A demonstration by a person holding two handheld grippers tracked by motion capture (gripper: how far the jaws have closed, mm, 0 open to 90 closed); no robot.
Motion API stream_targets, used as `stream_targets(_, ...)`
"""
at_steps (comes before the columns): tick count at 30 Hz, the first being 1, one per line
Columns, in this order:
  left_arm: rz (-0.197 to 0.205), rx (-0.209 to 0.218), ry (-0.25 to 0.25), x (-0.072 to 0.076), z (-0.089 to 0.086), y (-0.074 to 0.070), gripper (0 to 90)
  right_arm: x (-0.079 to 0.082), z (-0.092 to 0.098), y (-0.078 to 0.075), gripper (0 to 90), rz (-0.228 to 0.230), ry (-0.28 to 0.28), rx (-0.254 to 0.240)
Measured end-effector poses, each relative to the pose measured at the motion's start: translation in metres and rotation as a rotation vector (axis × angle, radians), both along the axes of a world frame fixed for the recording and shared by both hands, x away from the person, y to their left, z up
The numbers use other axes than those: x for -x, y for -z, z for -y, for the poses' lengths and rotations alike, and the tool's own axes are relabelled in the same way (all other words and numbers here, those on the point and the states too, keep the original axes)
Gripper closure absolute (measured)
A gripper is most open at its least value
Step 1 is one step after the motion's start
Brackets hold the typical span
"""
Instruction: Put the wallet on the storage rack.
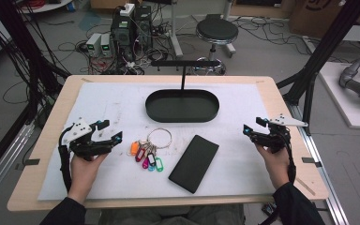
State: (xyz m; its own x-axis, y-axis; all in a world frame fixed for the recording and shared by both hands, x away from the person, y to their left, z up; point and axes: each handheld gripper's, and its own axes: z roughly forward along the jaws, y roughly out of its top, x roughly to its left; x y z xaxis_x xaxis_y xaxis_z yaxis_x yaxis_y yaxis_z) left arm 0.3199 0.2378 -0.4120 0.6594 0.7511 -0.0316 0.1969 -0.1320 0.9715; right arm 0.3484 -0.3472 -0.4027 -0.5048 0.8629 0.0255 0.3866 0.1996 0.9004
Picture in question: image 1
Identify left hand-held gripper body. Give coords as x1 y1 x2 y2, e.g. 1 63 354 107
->
59 117 115 162

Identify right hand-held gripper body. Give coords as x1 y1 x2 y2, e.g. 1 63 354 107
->
250 113 309 155

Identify person's left hand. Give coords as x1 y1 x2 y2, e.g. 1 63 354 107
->
67 152 110 201

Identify person's right hand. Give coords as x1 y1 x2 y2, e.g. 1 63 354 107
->
255 144 293 190

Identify white table mat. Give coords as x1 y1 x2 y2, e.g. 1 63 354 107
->
37 82 278 202

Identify key bunch with coloured tags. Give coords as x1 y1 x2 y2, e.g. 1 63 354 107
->
127 127 173 173

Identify black table clamp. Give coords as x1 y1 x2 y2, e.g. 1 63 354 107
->
14 157 41 172
301 157 323 169

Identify black smartphone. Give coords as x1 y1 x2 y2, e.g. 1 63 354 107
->
168 134 220 195

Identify black oval tray with stand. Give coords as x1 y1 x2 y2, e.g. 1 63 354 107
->
144 59 221 124

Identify grey bench power supply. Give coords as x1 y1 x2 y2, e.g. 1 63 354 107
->
99 33 113 58
85 32 103 58

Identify white platform board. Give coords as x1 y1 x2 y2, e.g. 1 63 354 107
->
318 61 360 131

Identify black computer tower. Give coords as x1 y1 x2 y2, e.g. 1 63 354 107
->
134 5 154 52
110 12 137 63

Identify person's legs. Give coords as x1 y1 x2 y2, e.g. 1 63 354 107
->
98 203 247 225

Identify black round stool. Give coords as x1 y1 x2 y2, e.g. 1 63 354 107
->
193 13 240 77

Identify white power adapter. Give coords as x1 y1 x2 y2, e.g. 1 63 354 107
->
119 2 136 18

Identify white metal stand leg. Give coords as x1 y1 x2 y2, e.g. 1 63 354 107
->
167 0 185 59

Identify brown cardboard box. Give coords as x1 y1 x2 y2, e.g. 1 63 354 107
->
288 0 346 39

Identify white round table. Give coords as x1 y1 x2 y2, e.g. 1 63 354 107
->
18 0 73 14

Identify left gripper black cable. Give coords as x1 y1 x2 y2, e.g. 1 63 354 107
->
57 126 74 193

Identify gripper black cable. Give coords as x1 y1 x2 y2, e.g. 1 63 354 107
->
57 126 74 193
258 134 298 225

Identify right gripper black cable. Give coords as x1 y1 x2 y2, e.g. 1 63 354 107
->
258 134 298 225

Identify aluminium rail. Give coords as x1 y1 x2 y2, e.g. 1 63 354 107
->
286 102 352 225
0 121 36 211

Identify tangle of floor cables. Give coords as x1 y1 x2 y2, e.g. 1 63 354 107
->
74 18 182 76

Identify black metal frame post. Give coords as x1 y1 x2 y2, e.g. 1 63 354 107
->
0 0 72 186
276 0 360 136

